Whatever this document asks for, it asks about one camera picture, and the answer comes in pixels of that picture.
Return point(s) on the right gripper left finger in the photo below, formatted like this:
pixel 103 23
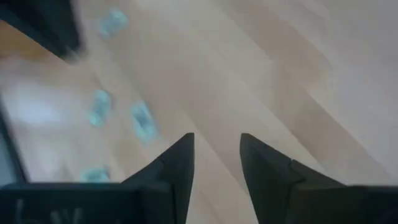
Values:
pixel 174 180

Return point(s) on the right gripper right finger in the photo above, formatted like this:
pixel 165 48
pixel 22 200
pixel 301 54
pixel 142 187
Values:
pixel 267 180

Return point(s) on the green sweetener packet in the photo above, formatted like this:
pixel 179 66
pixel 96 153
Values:
pixel 94 175
pixel 143 123
pixel 100 107
pixel 113 23

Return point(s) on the black table frame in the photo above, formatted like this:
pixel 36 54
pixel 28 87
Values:
pixel 46 25

